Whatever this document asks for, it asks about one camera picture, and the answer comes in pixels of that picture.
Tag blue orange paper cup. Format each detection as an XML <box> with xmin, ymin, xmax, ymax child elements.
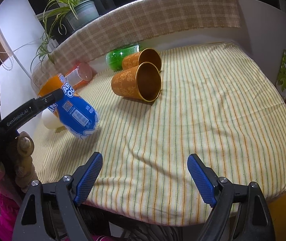
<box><xmin>38</xmin><ymin>74</ymin><xmax>99</xmax><ymax>139</ymax></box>

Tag near orange patterned cup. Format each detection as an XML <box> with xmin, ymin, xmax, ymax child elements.
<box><xmin>111</xmin><ymin>62</ymin><xmax>162</xmax><ymax>102</ymax></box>

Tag orange patterned cup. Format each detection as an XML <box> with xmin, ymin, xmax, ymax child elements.
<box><xmin>111</xmin><ymin>62</ymin><xmax>162</xmax><ymax>102</ymax></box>
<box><xmin>122</xmin><ymin>48</ymin><xmax>162</xmax><ymax>72</ymax></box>

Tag far orange patterned cup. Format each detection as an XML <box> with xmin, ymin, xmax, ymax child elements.
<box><xmin>122</xmin><ymin>48</ymin><xmax>162</xmax><ymax>72</ymax></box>

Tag gloved left hand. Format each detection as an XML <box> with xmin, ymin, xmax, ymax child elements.
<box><xmin>0</xmin><ymin>131</ymin><xmax>38</xmax><ymax>203</ymax></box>

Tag orange labelled clear jar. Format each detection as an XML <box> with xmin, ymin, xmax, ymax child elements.
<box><xmin>65</xmin><ymin>63</ymin><xmax>93</xmax><ymax>90</ymax></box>

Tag striped yellow table cloth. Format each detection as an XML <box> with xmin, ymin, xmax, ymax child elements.
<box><xmin>32</xmin><ymin>43</ymin><xmax>286</xmax><ymax>226</ymax></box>

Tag green plastic bottle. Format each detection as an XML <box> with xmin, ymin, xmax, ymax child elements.
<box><xmin>105</xmin><ymin>44</ymin><xmax>140</xmax><ymax>72</ymax></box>

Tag spider plant in grey pot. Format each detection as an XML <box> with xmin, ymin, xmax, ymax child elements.
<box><xmin>30</xmin><ymin>0</ymin><xmax>99</xmax><ymax>67</ymax></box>

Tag beige plaid cloth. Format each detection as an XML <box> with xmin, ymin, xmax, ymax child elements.
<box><xmin>31</xmin><ymin>0</ymin><xmax>241</xmax><ymax>89</ymax></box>

